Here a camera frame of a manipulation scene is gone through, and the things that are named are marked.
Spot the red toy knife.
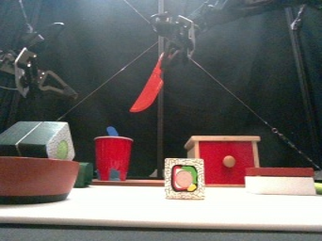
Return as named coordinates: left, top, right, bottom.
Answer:
left=128, top=52, right=166, bottom=114

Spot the white speckled sushi roll piece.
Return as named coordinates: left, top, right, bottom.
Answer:
left=163, top=157, right=206, bottom=201

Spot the dark green sushi roll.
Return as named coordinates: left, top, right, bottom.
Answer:
left=0, top=120, right=76, bottom=162

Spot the blue toy utensil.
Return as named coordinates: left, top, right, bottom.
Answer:
left=106, top=125, right=119, bottom=137

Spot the red plastic cup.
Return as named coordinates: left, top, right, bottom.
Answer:
left=94, top=136, right=135, bottom=183

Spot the small green toy block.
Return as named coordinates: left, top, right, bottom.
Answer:
left=74, top=161, right=95, bottom=189

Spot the red wooden bowl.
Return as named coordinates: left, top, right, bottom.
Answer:
left=0, top=155, right=80, bottom=205

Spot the red wooden drawer box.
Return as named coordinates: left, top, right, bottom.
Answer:
left=183, top=135, right=262, bottom=186

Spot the white cutting board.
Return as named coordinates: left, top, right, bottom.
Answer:
left=0, top=185, right=322, bottom=233

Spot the red and white nigiri block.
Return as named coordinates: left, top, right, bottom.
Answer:
left=245, top=167, right=318, bottom=197

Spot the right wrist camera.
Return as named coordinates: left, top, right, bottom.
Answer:
left=150, top=12, right=177, bottom=35

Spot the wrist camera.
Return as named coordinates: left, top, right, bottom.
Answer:
left=28, top=21, right=67, bottom=43
left=150, top=12, right=177, bottom=35

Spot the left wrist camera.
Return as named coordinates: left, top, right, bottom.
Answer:
left=28, top=21, right=67, bottom=43

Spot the grey vertical frame pole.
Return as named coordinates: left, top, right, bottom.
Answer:
left=156, top=0, right=166, bottom=179

